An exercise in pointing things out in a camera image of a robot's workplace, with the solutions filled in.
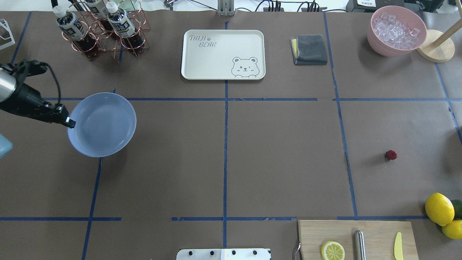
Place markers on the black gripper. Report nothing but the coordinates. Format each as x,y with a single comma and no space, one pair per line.
24,98

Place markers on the blue round plate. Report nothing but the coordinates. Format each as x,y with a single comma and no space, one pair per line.
104,124

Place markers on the red strawberry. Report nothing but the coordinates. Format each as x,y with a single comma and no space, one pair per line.
391,155

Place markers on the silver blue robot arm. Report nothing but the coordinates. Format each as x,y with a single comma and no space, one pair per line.
9,83

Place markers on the dark drink bottle left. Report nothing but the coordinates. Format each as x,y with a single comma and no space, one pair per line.
75,31

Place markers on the dark drink bottle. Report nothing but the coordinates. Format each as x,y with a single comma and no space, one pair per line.
98,9
75,31
124,27

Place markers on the white cup rack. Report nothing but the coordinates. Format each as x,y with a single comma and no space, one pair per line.
6,35

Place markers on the dark drink bottle middle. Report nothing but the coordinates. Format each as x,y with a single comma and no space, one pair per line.
124,27

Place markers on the dark drink bottle right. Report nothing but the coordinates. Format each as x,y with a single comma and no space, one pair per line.
98,9

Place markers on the cream bear tray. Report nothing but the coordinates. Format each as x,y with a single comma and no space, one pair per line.
223,55

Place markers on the lemon half slice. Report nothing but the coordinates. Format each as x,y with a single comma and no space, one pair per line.
332,250

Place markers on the steel cylinder muddler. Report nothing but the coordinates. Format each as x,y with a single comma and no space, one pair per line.
359,239

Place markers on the pink bowl of ice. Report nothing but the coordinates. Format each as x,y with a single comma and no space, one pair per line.
395,31

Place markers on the yellow plastic knife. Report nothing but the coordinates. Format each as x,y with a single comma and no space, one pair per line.
398,249

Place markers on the wooden cup stand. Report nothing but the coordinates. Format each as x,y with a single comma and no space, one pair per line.
438,47

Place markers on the yellow lemon upper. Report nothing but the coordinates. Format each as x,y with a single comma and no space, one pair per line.
439,209

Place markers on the yellow lemon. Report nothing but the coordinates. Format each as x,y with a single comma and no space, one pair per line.
439,209
453,230

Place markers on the green lime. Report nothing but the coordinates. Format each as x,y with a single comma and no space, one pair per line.
457,205

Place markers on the yellow lemon lower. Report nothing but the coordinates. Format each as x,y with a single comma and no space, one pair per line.
453,230

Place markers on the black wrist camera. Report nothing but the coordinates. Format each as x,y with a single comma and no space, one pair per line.
25,68

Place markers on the copper wire bottle rack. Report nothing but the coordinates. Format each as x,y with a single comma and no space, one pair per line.
102,31

